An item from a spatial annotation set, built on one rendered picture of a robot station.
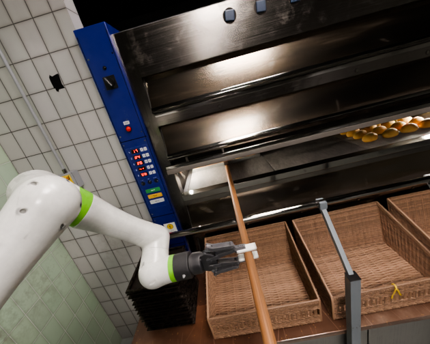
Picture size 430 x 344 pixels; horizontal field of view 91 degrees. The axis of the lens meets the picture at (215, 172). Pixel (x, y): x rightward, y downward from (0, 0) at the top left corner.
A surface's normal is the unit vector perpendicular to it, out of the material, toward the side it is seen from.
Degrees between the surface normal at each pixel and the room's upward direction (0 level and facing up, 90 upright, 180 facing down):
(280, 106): 70
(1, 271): 89
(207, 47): 90
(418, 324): 90
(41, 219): 90
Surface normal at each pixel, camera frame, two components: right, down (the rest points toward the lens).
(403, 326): 0.02, 0.36
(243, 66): -0.07, 0.03
